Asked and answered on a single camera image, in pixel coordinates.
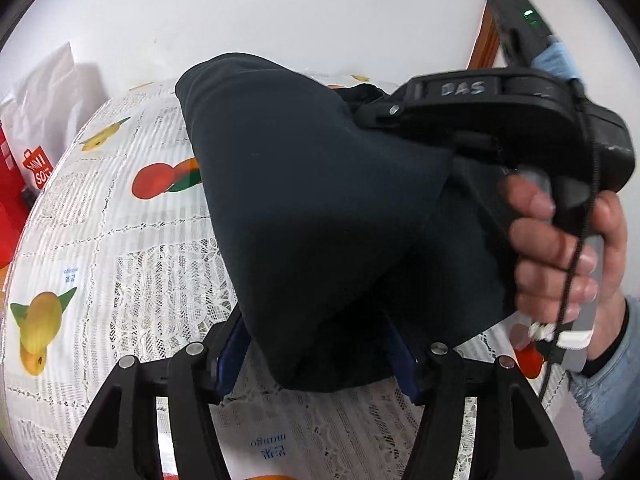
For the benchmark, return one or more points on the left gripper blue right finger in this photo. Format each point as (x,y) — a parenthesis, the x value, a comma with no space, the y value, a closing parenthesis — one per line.
(404,366)

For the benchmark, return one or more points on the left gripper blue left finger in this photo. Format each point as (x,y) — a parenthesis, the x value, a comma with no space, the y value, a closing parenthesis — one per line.
(231,344)

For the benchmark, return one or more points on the black sweatshirt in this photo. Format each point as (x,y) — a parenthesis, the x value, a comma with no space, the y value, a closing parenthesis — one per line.
(333,235)

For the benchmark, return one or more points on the blue denim sleeve forearm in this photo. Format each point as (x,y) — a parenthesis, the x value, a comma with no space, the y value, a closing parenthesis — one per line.
(607,391)

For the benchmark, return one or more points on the person's right hand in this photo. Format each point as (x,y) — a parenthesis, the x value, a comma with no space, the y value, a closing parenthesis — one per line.
(545,259)

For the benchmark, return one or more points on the fruit print tablecloth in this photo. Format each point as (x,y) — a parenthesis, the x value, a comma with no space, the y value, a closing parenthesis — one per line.
(146,277)

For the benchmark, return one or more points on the red paper shopping bag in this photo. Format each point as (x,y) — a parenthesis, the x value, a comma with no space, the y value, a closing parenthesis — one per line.
(13,208)

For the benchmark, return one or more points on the white plastic shopping bag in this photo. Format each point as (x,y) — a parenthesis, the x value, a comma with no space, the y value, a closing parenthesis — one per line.
(43,112)

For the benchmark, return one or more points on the brown wooden door frame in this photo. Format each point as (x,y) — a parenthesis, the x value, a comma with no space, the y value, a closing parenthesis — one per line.
(486,44)

